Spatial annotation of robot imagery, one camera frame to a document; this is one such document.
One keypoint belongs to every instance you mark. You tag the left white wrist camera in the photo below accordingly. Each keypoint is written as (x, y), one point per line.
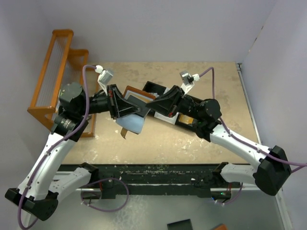
(104, 77)

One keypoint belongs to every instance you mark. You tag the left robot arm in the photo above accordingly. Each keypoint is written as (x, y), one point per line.
(39, 195)

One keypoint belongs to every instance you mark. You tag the orange object at bottom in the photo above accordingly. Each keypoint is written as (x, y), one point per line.
(220, 227)

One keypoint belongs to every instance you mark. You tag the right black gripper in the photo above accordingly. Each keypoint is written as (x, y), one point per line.
(170, 103)

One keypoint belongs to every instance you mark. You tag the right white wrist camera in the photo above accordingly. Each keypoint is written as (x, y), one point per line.
(188, 81)

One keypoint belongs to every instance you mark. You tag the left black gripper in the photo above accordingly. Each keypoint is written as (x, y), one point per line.
(118, 104)

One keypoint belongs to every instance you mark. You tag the black card in holder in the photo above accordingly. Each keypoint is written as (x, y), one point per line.
(141, 104)

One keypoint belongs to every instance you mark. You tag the brown leather card holder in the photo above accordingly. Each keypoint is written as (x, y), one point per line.
(133, 122)

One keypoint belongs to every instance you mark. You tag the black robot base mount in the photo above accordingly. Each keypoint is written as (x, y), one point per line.
(201, 180)

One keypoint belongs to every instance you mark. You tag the black box at bottom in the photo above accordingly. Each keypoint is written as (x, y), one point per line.
(180, 225)

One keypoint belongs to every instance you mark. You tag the orange wooden tiered rack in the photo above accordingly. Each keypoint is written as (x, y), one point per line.
(62, 65)

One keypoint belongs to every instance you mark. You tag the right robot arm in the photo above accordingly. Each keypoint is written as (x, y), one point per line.
(267, 168)

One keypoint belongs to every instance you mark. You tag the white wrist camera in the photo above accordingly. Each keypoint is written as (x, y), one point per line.
(104, 77)
(188, 81)

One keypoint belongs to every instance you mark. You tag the gold card in tray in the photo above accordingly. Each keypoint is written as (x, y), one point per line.
(185, 119)

